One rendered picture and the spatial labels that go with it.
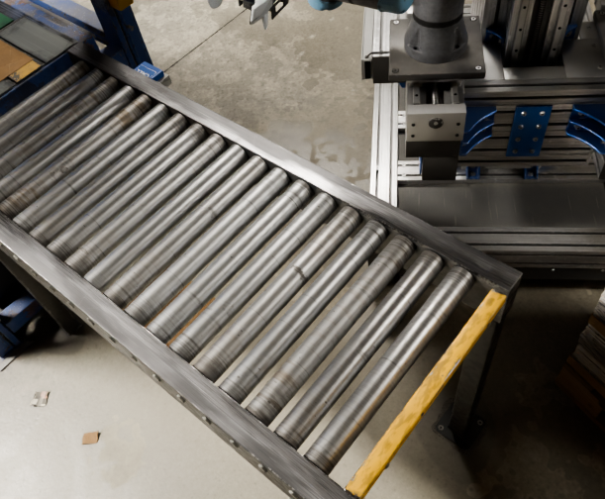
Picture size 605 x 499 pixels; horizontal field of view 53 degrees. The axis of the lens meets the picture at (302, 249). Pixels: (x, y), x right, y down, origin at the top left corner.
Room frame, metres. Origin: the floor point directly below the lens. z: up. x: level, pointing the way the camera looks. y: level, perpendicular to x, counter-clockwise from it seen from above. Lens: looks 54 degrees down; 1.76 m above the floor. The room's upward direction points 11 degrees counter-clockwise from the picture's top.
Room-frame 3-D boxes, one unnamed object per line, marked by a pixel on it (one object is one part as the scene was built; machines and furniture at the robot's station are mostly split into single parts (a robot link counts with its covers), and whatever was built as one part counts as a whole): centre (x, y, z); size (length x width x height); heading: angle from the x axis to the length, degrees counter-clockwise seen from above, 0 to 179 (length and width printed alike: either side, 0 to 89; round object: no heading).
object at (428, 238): (1.05, 0.07, 0.74); 1.34 x 0.05 x 0.12; 41
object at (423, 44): (1.22, -0.42, 0.87); 0.15 x 0.15 x 0.10
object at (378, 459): (0.37, -0.16, 0.81); 0.43 x 0.03 x 0.02; 131
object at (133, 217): (0.93, 0.31, 0.77); 0.47 x 0.05 x 0.05; 131
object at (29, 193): (1.13, 0.48, 0.77); 0.47 x 0.05 x 0.05; 131
